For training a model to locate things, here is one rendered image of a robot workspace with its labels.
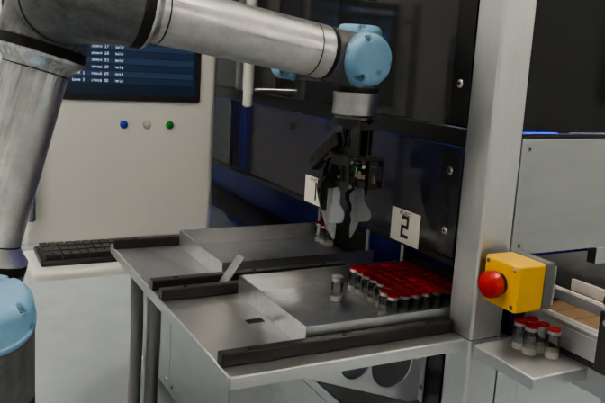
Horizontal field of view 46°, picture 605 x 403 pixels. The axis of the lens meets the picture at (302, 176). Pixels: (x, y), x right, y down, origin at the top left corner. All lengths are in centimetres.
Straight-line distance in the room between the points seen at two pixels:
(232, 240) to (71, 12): 90
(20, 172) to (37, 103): 9
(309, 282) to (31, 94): 64
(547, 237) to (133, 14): 74
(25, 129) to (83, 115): 90
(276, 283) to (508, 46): 59
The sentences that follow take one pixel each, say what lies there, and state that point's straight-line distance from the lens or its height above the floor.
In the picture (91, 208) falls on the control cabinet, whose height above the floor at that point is 89.
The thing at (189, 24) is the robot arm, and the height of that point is 134.
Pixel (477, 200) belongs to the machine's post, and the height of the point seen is 111.
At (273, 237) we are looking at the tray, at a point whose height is 88.
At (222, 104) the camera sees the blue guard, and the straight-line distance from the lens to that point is 207.
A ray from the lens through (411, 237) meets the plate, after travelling 128.
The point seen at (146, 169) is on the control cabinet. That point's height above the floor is 99.
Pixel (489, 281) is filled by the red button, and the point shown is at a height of 100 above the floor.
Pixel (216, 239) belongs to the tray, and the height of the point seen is 89.
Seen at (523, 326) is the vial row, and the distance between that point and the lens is 118.
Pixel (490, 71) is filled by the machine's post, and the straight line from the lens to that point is 112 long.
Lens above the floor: 131
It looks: 9 degrees down
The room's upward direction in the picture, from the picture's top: 3 degrees clockwise
